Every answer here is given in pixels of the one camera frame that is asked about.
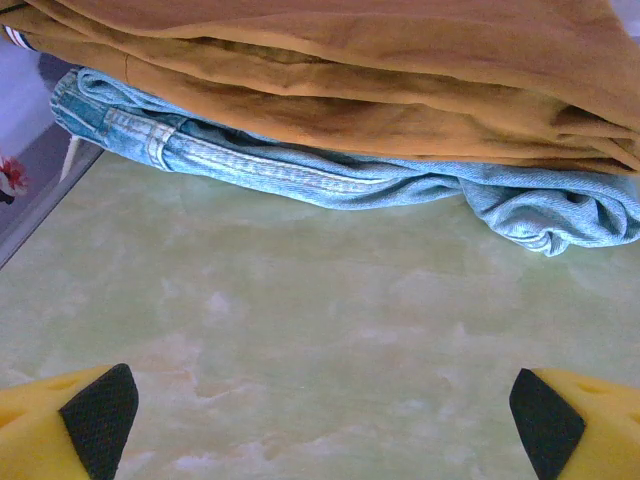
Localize striped fabric tag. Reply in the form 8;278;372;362
2;27;35;52

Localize yellow black-padded left gripper right finger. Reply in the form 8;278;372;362
508;368;640;480

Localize brown folded trousers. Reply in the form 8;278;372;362
0;0;640;176

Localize yellow black-padded left gripper left finger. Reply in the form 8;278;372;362
0;363;140;480

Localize blue denim folded jeans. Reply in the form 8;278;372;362
49;67;640;258

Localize white garment tag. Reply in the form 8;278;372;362
62;133;82;184

